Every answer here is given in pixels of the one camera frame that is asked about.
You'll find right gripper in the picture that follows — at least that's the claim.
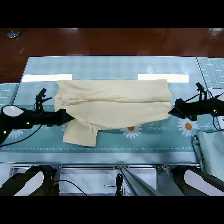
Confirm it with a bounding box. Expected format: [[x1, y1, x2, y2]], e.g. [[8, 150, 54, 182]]
[[168, 97, 188, 118]]

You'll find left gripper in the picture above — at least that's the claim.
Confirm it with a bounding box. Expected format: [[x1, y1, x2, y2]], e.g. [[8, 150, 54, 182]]
[[56, 108, 75, 126]]

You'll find yellow T-shirt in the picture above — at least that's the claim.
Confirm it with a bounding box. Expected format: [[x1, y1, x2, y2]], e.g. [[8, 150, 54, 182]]
[[54, 78, 174, 148]]

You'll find pale green garment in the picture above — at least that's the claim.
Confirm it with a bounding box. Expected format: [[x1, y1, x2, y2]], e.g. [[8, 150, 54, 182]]
[[191, 129, 224, 183]]

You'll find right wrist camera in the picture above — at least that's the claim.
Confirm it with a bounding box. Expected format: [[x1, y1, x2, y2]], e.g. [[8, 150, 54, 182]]
[[194, 81, 210, 102]]

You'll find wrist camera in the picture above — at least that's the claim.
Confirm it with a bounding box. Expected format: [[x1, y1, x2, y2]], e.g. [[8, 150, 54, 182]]
[[34, 87, 53, 113], [194, 81, 210, 102]]

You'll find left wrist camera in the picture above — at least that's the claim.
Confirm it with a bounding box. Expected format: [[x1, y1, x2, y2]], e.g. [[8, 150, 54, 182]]
[[34, 87, 53, 113]]

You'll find black cable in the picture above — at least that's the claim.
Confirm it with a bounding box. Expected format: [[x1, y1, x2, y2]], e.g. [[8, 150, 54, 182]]
[[212, 114, 224, 132], [0, 124, 44, 148], [53, 179, 88, 197]]

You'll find silver frame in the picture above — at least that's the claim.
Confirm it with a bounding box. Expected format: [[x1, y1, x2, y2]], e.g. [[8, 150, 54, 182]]
[[0, 162, 224, 197]]

